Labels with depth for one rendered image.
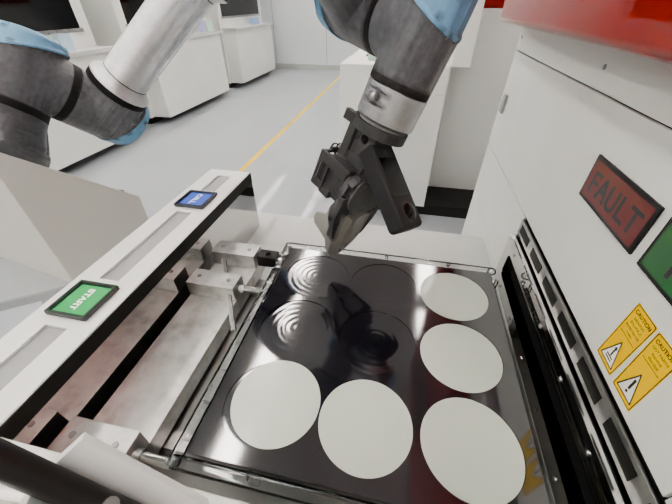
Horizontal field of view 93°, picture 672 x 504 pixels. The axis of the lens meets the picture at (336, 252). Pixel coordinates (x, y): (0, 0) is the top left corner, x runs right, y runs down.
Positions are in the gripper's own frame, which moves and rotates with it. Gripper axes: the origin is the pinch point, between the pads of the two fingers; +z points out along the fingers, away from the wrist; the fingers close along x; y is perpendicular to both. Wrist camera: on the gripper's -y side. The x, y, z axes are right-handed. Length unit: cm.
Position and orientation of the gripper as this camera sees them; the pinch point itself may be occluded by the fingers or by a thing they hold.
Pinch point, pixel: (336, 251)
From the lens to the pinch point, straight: 50.6
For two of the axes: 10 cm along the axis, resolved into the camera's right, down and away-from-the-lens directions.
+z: -3.6, 7.4, 5.7
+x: -7.1, 1.8, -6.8
